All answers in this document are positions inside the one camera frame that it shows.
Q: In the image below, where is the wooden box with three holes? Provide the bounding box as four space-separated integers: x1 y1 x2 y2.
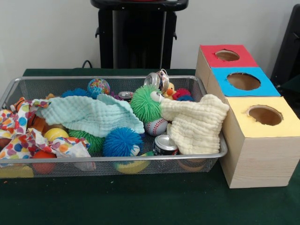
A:
195 45 300 189

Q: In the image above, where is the black upright panel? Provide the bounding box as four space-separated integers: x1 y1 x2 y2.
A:
271 4 300 94

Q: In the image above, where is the small globe ball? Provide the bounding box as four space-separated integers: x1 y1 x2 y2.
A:
87 78 112 97

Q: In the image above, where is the dark green spiky ball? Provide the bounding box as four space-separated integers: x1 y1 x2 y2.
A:
69 129 105 155

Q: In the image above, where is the shallow wire mesh bin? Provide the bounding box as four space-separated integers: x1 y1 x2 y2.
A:
0 75 228 178

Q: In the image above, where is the white baseball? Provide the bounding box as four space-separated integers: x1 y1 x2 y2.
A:
144 117 168 137

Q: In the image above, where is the crushed silver can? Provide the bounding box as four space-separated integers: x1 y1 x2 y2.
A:
144 69 170 92

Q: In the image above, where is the blue spiky rubber ball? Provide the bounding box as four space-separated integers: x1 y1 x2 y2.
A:
102 127 144 158

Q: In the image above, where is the black labelled silver can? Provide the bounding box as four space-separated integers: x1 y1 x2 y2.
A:
154 134 179 156

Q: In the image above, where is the red orange smooth ball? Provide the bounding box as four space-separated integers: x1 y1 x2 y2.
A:
31 150 57 175

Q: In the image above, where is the polka dot colourful cloth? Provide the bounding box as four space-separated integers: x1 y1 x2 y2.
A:
0 98 90 160

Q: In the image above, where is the green spiky rubber ball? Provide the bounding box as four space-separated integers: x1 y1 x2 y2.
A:
129 84 165 123

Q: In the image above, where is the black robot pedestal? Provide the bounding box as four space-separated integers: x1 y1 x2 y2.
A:
90 0 189 70

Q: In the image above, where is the mint green fuzzy cloth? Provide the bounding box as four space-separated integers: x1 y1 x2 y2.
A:
37 95 145 137

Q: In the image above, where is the cream knitted cloth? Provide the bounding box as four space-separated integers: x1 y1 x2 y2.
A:
160 94 231 155

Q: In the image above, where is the yellow smooth ball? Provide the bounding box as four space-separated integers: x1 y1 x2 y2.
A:
44 127 70 142

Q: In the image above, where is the dark green side table cloth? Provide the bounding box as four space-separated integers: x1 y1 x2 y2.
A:
280 74 300 94

